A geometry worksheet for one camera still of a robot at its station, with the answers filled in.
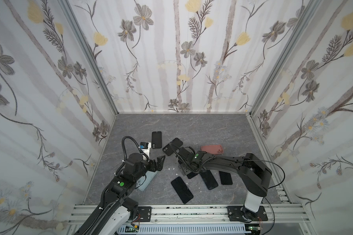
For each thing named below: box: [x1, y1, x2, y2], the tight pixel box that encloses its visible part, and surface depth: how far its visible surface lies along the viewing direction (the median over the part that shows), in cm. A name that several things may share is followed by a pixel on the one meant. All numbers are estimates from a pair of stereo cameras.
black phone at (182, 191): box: [170, 176, 194, 204], surface depth 83 cm
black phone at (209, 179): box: [200, 169, 219, 190], surface depth 87 cm
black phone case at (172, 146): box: [162, 137, 184, 157], surface depth 104 cm
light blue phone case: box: [135, 170, 158, 191], surface depth 87 cm
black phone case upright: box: [151, 131, 162, 149], surface depth 107 cm
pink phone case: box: [200, 144, 224, 155], surface depth 101 cm
